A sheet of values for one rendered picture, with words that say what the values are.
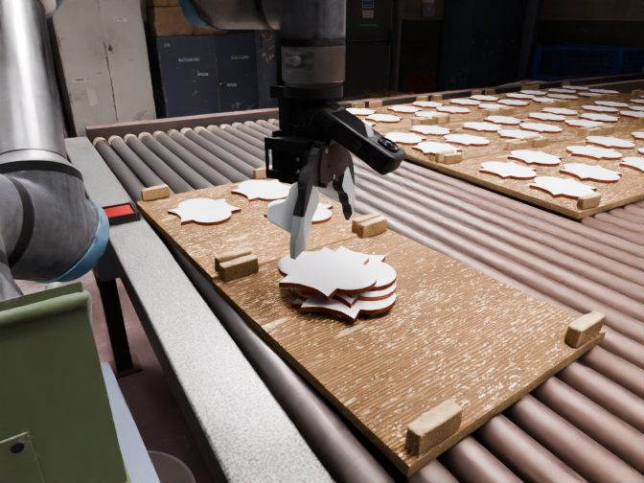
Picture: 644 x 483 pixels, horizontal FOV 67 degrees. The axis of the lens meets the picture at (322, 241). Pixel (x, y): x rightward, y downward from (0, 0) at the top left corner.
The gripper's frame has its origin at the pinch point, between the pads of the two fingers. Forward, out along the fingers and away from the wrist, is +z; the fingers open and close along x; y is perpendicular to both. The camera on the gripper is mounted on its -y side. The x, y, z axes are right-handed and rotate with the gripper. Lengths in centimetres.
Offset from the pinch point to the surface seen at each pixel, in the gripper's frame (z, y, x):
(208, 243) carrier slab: 8.6, 26.3, -4.9
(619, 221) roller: 10, -36, -57
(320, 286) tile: 4.3, -1.5, 4.6
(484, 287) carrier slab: 8.5, -18.9, -13.3
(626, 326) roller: 10.6, -37.4, -15.7
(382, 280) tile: 5.2, -7.4, -2.2
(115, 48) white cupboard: 1, 395, -292
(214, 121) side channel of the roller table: 9, 100, -92
